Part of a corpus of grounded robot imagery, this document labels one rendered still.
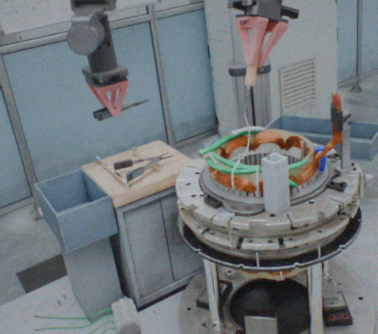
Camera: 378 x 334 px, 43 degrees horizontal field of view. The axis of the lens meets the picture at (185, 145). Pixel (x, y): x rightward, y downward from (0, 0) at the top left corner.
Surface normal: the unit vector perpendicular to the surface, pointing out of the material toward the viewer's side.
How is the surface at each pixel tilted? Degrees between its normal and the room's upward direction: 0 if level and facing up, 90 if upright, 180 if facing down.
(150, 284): 90
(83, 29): 91
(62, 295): 0
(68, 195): 90
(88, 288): 90
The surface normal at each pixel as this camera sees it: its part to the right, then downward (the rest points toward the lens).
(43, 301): -0.13, -0.91
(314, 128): -0.54, 0.40
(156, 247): 0.50, 0.29
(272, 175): -0.78, 0.34
